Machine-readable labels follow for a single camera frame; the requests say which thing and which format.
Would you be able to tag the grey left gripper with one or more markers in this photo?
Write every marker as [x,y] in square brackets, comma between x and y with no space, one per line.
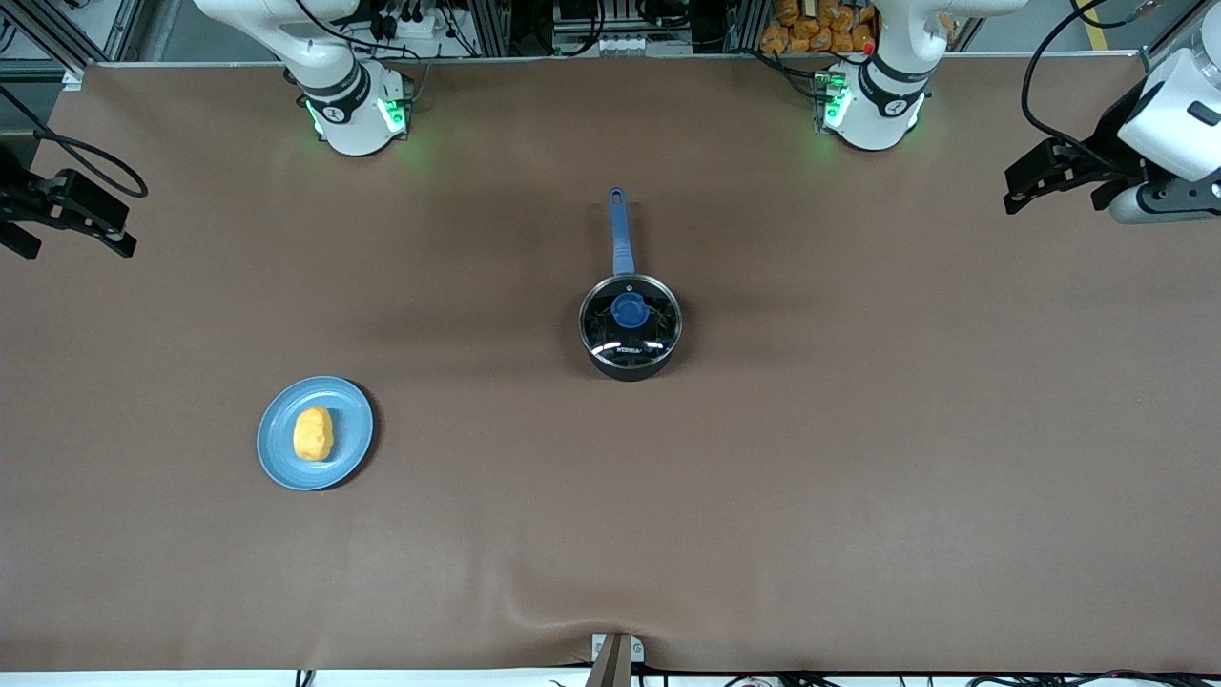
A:
[1108,135]

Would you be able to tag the yellow potato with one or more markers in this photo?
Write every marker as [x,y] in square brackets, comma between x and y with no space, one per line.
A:
[313,434]

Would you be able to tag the glass lid with blue knob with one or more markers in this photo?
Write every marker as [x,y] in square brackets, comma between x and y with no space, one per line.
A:
[658,320]

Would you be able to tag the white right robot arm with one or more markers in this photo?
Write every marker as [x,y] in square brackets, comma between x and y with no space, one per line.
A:
[348,105]

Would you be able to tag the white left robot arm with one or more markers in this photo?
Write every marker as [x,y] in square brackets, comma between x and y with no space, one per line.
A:
[882,105]

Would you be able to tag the blue plate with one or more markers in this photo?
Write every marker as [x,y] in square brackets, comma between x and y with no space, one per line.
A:
[281,463]

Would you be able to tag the orange bag pile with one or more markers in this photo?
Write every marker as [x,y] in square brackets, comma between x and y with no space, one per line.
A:
[820,29]

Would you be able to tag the brown table cloth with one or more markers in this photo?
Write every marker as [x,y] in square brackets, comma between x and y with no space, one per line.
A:
[858,477]

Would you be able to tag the white power strip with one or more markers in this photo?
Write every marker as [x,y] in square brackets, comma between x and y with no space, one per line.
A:
[410,24]

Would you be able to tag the white terminal block strip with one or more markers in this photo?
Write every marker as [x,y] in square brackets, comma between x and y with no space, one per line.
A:
[630,44]

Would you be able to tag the metal corner bracket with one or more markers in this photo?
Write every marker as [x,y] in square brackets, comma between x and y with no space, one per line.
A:
[72,79]

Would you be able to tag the aluminium extrusion post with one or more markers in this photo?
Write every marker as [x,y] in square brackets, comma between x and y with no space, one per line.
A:
[742,24]

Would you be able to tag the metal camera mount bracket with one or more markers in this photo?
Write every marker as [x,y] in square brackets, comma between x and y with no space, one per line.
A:
[615,663]

